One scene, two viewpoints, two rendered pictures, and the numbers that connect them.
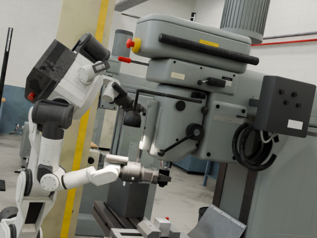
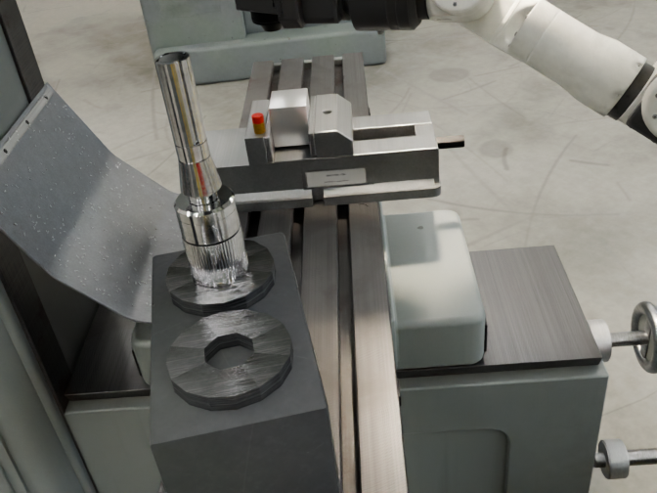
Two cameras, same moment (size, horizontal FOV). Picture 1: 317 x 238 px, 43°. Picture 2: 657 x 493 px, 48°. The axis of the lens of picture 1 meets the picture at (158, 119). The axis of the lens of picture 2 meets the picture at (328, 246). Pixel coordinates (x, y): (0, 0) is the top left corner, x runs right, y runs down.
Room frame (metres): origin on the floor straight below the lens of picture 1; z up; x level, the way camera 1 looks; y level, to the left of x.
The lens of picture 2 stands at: (2.53, 0.37, 1.48)
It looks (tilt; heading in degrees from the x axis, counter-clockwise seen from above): 35 degrees down; 207
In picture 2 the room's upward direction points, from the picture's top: 7 degrees counter-clockwise
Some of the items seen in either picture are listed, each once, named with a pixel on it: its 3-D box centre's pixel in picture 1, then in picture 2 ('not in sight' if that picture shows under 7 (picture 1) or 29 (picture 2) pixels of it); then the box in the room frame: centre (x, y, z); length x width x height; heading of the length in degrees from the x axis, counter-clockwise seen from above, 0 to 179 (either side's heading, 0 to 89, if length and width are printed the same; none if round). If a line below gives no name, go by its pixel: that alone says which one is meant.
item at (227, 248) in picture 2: not in sight; (213, 240); (2.13, 0.07, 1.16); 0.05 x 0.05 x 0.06
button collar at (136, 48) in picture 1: (136, 45); not in sight; (1.66, 0.15, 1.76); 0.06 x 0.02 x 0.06; 23
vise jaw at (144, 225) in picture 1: (148, 230); (330, 124); (1.66, -0.04, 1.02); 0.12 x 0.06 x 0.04; 23
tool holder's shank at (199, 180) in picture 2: (139, 154); (188, 131); (2.13, 0.07, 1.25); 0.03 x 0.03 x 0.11
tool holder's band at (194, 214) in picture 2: not in sight; (204, 202); (2.13, 0.07, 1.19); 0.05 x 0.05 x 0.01
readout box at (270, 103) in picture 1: (286, 106); not in sight; (1.56, -0.47, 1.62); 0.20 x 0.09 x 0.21; 113
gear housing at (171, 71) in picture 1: (191, 77); not in sight; (1.76, -0.11, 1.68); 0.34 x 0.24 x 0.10; 113
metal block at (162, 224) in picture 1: (161, 227); (290, 117); (1.68, -0.10, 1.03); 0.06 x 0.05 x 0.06; 23
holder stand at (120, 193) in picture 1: (127, 192); (245, 397); (2.17, 0.09, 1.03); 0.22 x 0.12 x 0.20; 34
